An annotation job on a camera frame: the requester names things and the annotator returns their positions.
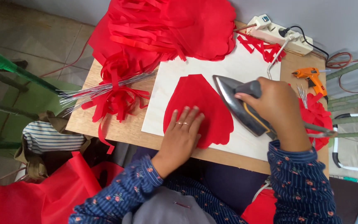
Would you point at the person's left hand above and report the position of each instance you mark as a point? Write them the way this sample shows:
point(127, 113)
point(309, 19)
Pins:
point(179, 143)

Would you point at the person's right hand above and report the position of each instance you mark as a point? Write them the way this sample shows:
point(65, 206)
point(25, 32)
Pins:
point(278, 109)

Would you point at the grey metal clothes iron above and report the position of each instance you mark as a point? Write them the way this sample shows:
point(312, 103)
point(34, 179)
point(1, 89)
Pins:
point(238, 109)

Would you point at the red fabric petal piece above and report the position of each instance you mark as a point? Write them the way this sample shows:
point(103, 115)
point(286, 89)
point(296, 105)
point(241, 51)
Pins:
point(210, 105)

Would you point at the orange hot glue gun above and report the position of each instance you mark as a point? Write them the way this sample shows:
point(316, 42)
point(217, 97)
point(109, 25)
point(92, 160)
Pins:
point(312, 79)

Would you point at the white rectangular board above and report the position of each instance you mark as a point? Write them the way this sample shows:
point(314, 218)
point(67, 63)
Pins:
point(247, 68)

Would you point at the loose red fabric scraps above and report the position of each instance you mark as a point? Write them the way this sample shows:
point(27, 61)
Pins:
point(261, 48)

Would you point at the grey scarf with pin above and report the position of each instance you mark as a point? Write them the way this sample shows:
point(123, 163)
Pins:
point(166, 208)

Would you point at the white power strip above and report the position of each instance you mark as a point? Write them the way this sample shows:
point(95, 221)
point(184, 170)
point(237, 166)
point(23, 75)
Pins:
point(291, 39)

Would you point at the white plug adapter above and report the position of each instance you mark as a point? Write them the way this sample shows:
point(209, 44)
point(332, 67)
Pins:
point(261, 22)

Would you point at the red fabric piece on lap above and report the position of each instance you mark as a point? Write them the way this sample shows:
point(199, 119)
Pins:
point(259, 208)

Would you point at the heap of red fabric strips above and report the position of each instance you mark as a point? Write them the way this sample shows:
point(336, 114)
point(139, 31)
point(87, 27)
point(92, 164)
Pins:
point(154, 34)

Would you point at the striped white cloth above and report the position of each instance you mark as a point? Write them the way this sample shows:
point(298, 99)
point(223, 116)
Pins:
point(50, 138)

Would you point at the large red fabric sheet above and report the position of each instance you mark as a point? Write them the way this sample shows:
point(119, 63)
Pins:
point(48, 196)

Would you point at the khaki cloth bag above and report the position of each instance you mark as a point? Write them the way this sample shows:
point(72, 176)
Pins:
point(31, 161)

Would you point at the white and black tube frame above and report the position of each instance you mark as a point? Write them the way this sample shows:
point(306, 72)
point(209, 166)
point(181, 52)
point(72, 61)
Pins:
point(337, 149)

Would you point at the green metal frame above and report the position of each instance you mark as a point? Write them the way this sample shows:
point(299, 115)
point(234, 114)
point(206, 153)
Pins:
point(8, 90)

